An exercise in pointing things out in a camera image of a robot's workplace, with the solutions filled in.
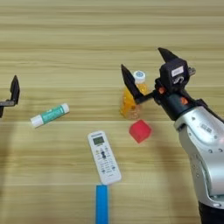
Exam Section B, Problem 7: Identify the white remote control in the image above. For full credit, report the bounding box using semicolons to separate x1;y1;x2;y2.
87;130;123;186

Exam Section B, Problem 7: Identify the orange juice bottle white cap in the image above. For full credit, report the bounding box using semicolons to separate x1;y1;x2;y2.
120;70;149;121

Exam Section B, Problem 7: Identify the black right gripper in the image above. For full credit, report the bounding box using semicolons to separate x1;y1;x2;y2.
121;46;205;122

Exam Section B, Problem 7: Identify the blue tape strip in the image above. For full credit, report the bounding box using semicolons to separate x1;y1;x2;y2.
95;184;109;224

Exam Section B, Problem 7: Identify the red cube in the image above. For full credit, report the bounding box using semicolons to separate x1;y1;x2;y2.
128;119;153;144

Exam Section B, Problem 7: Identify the green and white tube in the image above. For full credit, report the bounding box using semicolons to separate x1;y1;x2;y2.
30;102;70;130

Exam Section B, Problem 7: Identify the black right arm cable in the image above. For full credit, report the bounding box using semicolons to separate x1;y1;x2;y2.
198;98;224;123

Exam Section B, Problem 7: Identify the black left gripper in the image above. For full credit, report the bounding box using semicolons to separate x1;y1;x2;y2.
0;74;21;118

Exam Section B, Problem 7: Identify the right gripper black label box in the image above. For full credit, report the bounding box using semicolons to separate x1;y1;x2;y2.
158;57;196;88

